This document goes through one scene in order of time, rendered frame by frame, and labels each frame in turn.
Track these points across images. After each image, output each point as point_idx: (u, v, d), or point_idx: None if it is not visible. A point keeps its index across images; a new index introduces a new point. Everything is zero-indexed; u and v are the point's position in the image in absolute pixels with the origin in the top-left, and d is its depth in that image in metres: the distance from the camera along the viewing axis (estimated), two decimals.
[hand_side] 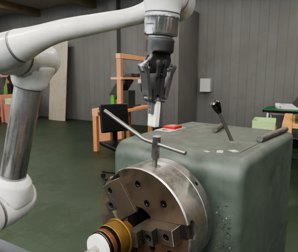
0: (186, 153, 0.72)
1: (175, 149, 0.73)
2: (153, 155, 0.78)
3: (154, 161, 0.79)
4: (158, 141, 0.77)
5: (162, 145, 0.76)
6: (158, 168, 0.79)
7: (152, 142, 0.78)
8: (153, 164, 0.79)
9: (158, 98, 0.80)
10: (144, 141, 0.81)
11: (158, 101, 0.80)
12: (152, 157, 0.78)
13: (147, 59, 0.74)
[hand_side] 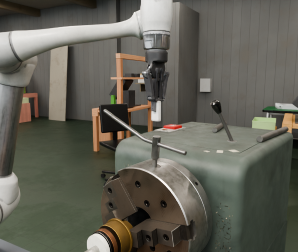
0: (186, 153, 0.72)
1: (175, 149, 0.73)
2: (153, 155, 0.78)
3: (154, 161, 0.79)
4: (158, 141, 0.77)
5: (162, 145, 0.76)
6: (158, 168, 0.79)
7: (152, 142, 0.78)
8: (153, 164, 0.79)
9: (158, 98, 1.01)
10: (144, 141, 0.81)
11: (158, 100, 1.00)
12: (152, 157, 0.78)
13: (149, 68, 0.95)
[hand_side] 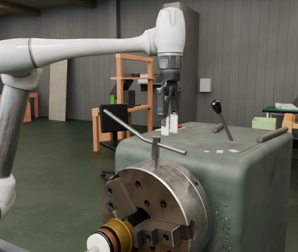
0: (186, 153, 0.72)
1: (175, 149, 0.73)
2: (153, 155, 0.78)
3: (154, 161, 0.79)
4: (158, 141, 0.77)
5: (162, 145, 0.76)
6: (158, 168, 0.79)
7: (152, 142, 0.78)
8: (153, 164, 0.79)
9: (175, 112, 1.10)
10: (144, 141, 0.81)
11: (175, 114, 1.10)
12: (152, 157, 0.78)
13: (164, 86, 1.03)
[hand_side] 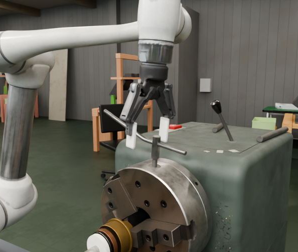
0: (186, 153, 0.72)
1: (175, 149, 0.73)
2: (153, 155, 0.78)
3: (154, 161, 0.79)
4: (158, 141, 0.77)
5: (162, 145, 0.76)
6: (158, 168, 0.79)
7: (152, 142, 0.78)
8: (153, 164, 0.79)
9: (167, 114, 0.84)
10: (144, 141, 0.81)
11: (167, 117, 0.84)
12: (152, 157, 0.78)
13: (141, 84, 0.74)
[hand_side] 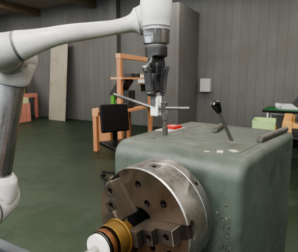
0: (190, 108, 0.93)
1: (181, 107, 0.94)
2: (163, 117, 0.99)
3: (164, 122, 0.99)
4: (166, 105, 0.98)
5: (170, 107, 0.97)
6: (158, 168, 0.79)
7: (161, 107, 0.99)
8: (164, 125, 0.99)
9: (159, 92, 1.01)
10: None
11: (159, 95, 1.01)
12: (163, 119, 0.99)
13: (149, 62, 0.95)
